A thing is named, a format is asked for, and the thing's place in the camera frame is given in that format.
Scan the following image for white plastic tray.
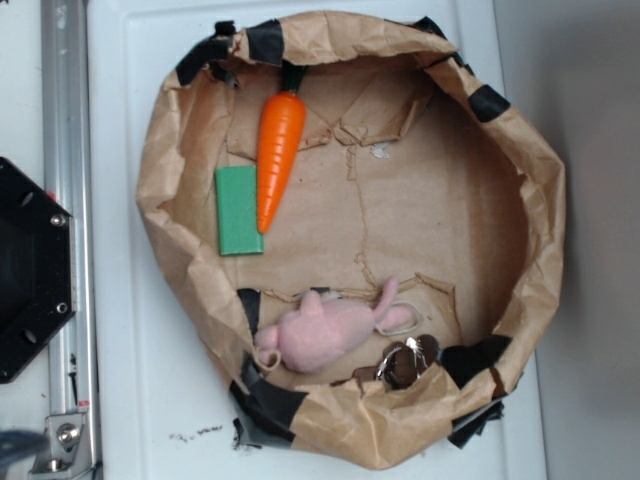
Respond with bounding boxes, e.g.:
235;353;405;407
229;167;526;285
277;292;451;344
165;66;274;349
87;0;550;480

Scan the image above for brown paper bag bin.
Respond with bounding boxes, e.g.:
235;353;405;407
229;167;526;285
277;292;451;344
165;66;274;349
136;11;566;470

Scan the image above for pink felt bunny toy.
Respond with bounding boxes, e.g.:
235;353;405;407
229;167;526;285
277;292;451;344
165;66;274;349
254;276;422;374

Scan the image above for metal corner bracket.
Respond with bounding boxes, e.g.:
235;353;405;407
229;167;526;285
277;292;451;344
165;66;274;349
28;413;92;479

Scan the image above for orange plastic toy carrot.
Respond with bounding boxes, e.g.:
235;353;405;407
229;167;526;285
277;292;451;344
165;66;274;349
257;62;307;234

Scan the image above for shiny metal kitchen toy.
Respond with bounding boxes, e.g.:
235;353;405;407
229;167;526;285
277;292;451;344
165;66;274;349
352;334;441;390

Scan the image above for green rectangular block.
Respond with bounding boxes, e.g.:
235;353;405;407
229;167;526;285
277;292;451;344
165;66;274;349
215;165;264;256

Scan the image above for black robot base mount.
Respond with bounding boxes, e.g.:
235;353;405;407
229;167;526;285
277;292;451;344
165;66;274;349
1;158;75;384

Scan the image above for aluminium extrusion rail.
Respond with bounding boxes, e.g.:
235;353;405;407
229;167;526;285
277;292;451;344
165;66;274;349
41;1;102;479

